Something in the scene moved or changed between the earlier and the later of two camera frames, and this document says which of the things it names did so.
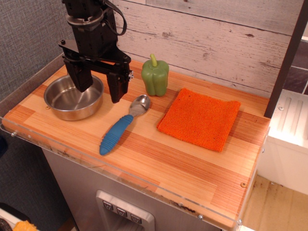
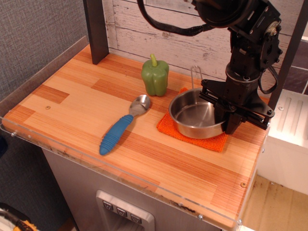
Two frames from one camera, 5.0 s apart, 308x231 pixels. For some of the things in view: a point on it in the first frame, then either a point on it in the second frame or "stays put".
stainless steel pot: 65,101 -> 193,116
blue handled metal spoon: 140,105 stays put
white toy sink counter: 284,158 stays put
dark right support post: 285,68 stays put
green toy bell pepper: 155,74 stays put
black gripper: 97,45 -> 238,95
